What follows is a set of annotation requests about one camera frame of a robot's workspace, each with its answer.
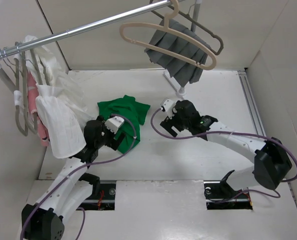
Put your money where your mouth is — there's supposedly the green t shirt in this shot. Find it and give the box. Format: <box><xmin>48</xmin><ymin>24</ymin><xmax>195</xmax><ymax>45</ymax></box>
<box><xmin>97</xmin><ymin>95</ymin><xmax>151</xmax><ymax>154</ymax></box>

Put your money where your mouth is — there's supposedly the beige plastic hanger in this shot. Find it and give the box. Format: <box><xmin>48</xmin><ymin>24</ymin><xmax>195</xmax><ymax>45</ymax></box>
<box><xmin>119</xmin><ymin>0</ymin><xmax>217</xmax><ymax>70</ymax></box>

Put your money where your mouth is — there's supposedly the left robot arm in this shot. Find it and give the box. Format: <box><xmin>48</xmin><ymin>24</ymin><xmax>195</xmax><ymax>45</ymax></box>
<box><xmin>19</xmin><ymin>114</ymin><xmax>130</xmax><ymax>240</ymax></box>

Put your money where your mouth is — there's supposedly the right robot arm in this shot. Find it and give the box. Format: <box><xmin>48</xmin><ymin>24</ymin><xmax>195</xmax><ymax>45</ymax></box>
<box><xmin>160</xmin><ymin>99</ymin><xmax>292</xmax><ymax>197</ymax></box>

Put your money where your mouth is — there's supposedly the white garment on hanger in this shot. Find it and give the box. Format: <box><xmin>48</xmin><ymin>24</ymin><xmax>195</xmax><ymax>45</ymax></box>
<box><xmin>26</xmin><ymin>46</ymin><xmax>95</xmax><ymax>159</ymax></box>

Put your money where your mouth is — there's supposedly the pink garment on hanger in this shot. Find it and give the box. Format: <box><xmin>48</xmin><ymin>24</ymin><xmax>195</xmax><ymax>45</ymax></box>
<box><xmin>27</xmin><ymin>72</ymin><xmax>50</xmax><ymax>147</ymax></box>

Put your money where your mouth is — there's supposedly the grey hanger far left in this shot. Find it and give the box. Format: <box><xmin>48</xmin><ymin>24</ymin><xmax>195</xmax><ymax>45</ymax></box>
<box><xmin>3</xmin><ymin>58</ymin><xmax>29</xmax><ymax>137</ymax></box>

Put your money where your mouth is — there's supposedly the grey plastic hanger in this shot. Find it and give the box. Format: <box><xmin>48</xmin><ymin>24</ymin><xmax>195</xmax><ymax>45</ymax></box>
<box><xmin>149</xmin><ymin>11</ymin><xmax>224</xmax><ymax>57</ymax></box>

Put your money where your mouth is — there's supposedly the grey pleated cloth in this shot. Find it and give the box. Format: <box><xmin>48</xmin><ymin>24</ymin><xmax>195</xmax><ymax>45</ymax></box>
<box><xmin>144</xmin><ymin>18</ymin><xmax>214</xmax><ymax>87</ymax></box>

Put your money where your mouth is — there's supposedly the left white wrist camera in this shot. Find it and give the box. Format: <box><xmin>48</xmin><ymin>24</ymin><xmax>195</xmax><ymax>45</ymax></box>
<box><xmin>104</xmin><ymin>116</ymin><xmax>125</xmax><ymax>134</ymax></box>

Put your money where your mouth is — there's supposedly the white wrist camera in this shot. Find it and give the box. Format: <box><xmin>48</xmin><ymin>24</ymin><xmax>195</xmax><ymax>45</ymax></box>
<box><xmin>161</xmin><ymin>98</ymin><xmax>176</xmax><ymax>119</ymax></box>
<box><xmin>104</xmin><ymin>116</ymin><xmax>125</xmax><ymax>134</ymax></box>

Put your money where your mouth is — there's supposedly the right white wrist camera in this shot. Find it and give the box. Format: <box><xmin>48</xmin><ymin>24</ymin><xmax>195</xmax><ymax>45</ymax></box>
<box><xmin>161</xmin><ymin>98</ymin><xmax>176</xmax><ymax>119</ymax></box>

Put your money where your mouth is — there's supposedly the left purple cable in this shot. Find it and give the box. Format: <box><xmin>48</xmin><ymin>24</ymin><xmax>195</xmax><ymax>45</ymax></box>
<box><xmin>19</xmin><ymin>113</ymin><xmax>137</xmax><ymax>240</ymax></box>

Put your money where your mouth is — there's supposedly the purple cable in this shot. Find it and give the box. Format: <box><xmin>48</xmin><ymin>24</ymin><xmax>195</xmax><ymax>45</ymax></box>
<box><xmin>19</xmin><ymin>113</ymin><xmax>137</xmax><ymax>240</ymax></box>
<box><xmin>150</xmin><ymin>106</ymin><xmax>297</xmax><ymax>199</ymax></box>

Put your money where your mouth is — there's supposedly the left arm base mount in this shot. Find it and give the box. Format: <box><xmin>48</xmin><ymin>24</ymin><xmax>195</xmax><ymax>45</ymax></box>
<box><xmin>78</xmin><ymin>181</ymin><xmax>117</xmax><ymax>211</ymax></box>

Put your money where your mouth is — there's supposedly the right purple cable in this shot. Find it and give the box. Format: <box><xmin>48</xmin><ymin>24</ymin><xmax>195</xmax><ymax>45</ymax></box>
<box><xmin>150</xmin><ymin>106</ymin><xmax>297</xmax><ymax>199</ymax></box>

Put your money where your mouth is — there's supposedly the aluminium rail right edge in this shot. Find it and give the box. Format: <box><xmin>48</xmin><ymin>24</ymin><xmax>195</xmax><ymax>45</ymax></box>
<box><xmin>237</xmin><ymin>70</ymin><xmax>266</xmax><ymax>136</ymax></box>

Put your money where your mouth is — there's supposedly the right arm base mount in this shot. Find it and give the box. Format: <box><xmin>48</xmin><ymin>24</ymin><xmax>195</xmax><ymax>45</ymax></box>
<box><xmin>203</xmin><ymin>170</ymin><xmax>253</xmax><ymax>211</ymax></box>

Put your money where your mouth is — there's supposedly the silver clothes rack rail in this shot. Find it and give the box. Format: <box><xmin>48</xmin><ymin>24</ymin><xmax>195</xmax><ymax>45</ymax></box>
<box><xmin>0</xmin><ymin>0</ymin><xmax>172</xmax><ymax>60</ymax></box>

